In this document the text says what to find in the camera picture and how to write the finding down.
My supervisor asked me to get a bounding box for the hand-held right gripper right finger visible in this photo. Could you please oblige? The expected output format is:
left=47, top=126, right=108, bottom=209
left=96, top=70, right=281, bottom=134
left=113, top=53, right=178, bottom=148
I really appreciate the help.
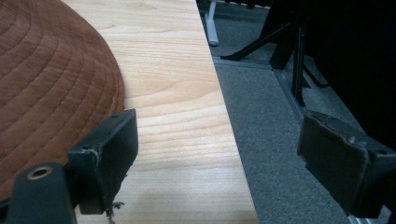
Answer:
left=296, top=110, right=396, bottom=219

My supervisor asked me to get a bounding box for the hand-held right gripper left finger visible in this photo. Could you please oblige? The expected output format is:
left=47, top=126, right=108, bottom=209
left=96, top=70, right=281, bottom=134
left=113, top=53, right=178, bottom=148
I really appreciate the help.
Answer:
left=66, top=107, right=139, bottom=217

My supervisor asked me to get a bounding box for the brown corduroy hat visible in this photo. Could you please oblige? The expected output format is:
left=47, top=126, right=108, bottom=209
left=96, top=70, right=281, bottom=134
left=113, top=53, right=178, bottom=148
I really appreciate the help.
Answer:
left=0, top=0, right=126, bottom=203

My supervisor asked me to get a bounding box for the black curtain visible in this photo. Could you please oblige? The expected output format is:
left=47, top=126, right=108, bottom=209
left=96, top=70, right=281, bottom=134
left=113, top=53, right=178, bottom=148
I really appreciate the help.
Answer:
left=261, top=0, right=396, bottom=152

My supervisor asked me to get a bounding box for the black metal stand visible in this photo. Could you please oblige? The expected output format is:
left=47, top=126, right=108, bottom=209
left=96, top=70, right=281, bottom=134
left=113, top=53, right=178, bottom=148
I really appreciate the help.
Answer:
left=219, top=18, right=331, bottom=107

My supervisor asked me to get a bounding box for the white table leg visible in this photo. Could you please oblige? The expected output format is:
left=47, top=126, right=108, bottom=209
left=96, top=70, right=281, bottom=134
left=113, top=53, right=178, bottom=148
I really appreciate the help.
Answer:
left=204, top=0, right=219, bottom=48

